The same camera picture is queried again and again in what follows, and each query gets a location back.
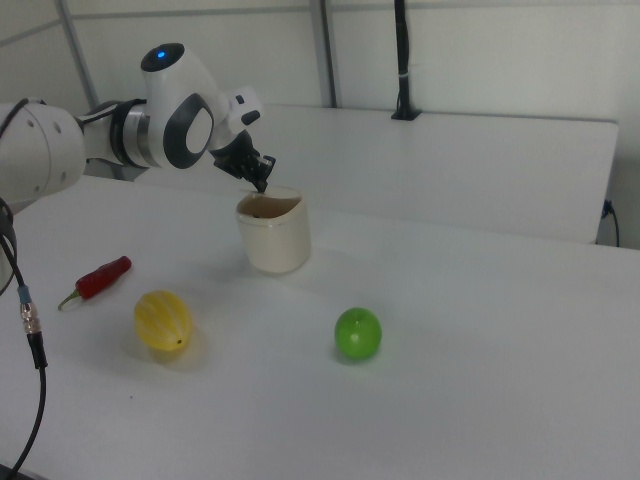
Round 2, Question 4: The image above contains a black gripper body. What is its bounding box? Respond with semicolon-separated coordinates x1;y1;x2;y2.
208;129;262;181

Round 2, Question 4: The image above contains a white side table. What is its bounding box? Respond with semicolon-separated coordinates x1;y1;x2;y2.
82;102;621;246

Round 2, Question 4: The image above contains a yellow striped toy melon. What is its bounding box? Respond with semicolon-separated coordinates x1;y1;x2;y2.
133;290;195;352

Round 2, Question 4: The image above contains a black pole with base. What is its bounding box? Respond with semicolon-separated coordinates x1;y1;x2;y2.
390;0;424;122

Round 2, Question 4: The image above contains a red toy chili pepper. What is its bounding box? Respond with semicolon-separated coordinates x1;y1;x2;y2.
57;255;134;312

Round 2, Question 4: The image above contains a green toy apple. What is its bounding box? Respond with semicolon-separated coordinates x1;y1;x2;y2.
333;306;383;362

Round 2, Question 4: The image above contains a grey partition frame post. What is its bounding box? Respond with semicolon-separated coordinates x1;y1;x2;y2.
58;0;100;119
308;0;337;109

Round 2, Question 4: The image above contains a black cable with metal connector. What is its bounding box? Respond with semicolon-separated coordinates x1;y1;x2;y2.
0;197;49;480

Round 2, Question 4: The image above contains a black wall cable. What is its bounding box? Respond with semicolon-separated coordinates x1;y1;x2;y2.
601;198;622;247

